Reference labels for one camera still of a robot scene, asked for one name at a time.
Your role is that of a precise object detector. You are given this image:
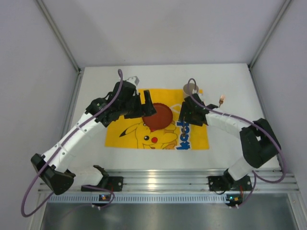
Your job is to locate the red-brown plastic plate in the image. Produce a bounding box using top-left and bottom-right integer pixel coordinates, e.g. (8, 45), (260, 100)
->
(142, 103), (173, 132)

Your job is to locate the yellow pikachu placemat cloth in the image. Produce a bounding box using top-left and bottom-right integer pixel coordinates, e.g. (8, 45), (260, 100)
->
(105, 89), (209, 150)

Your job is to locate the beige paper cup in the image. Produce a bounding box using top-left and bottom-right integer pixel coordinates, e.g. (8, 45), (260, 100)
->
(183, 82), (199, 98)

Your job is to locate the gold spoon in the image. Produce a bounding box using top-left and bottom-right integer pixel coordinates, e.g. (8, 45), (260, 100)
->
(219, 95), (225, 107)

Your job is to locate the gold fork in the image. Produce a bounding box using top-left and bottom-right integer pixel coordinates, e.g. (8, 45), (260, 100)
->
(181, 118), (187, 138)

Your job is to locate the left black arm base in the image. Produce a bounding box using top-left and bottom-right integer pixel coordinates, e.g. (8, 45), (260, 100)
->
(81, 176), (124, 192)

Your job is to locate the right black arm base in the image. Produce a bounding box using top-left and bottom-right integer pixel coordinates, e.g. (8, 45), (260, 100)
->
(208, 170), (252, 195)

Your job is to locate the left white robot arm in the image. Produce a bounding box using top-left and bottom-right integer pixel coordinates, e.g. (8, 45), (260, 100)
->
(31, 77), (156, 195)

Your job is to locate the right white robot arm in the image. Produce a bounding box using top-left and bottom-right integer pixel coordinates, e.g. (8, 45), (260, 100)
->
(179, 93), (281, 188)

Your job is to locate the aluminium mounting rail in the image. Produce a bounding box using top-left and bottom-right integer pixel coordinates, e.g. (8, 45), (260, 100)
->
(107, 170), (299, 193)

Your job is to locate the slotted grey cable duct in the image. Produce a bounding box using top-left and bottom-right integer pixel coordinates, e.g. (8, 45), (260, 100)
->
(48, 193), (242, 204)

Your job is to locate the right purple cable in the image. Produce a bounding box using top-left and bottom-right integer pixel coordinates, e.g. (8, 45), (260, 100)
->
(187, 78), (288, 209)

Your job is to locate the purple cable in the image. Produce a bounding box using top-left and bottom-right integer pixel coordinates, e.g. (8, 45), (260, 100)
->
(21, 69), (124, 218)
(187, 78), (288, 209)

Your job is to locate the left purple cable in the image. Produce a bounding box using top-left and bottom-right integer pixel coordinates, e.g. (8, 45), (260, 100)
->
(21, 69), (124, 218)

